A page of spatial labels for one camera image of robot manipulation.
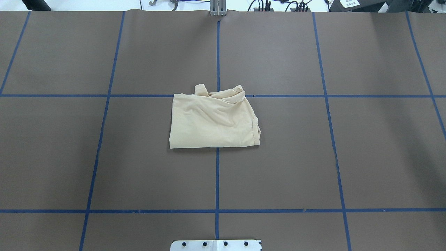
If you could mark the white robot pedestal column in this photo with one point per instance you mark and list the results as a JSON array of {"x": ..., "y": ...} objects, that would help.
[{"x": 217, "y": 245}]

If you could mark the black box with label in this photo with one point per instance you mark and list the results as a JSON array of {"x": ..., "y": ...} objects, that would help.
[{"x": 367, "y": 6}]

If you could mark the aluminium frame post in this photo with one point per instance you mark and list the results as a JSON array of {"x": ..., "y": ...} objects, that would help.
[{"x": 218, "y": 8}]

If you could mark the black water bottle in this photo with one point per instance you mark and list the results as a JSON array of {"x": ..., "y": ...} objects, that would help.
[{"x": 36, "y": 5}]

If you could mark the cream long-sleeve printed shirt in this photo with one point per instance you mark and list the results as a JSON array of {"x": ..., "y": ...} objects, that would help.
[{"x": 213, "y": 120}]

